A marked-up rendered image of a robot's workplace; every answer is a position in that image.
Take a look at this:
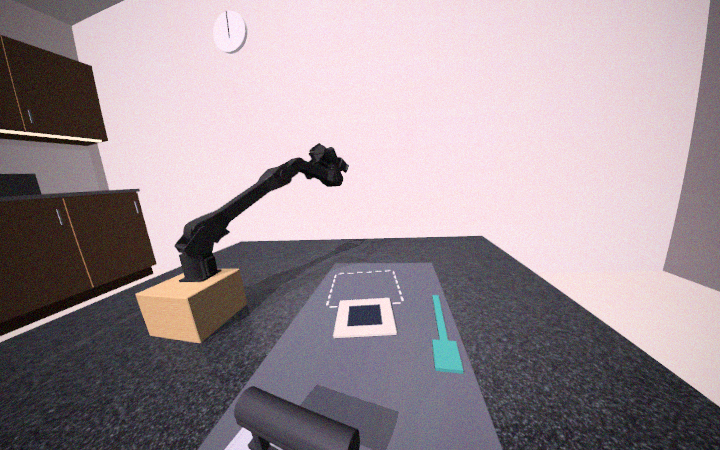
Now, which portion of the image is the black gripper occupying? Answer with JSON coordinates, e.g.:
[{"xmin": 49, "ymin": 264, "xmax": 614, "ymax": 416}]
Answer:
[{"xmin": 304, "ymin": 147, "xmax": 337, "ymax": 179}]

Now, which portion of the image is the teal small trowel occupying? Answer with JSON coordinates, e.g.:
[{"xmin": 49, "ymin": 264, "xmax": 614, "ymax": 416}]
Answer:
[{"xmin": 432, "ymin": 295, "xmax": 463, "ymax": 374}]

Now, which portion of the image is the white square tile with dark square centre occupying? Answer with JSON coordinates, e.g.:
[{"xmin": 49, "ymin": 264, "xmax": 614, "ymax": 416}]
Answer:
[{"xmin": 333, "ymin": 298, "xmax": 396, "ymax": 338}]

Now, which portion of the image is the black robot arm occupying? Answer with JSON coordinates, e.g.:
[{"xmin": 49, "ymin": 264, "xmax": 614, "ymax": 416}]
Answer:
[{"xmin": 175, "ymin": 143, "xmax": 349, "ymax": 283}]

